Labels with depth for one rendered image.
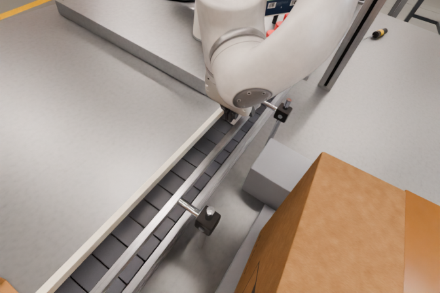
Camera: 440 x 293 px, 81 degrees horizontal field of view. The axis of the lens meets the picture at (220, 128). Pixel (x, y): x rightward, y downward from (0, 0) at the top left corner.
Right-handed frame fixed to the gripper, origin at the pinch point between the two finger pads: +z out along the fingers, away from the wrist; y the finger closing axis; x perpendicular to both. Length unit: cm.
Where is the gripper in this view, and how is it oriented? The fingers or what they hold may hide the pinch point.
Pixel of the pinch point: (231, 112)
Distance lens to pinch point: 57.0
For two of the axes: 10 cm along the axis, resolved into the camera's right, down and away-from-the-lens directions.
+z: 0.4, 4.1, 9.1
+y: -8.3, -4.9, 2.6
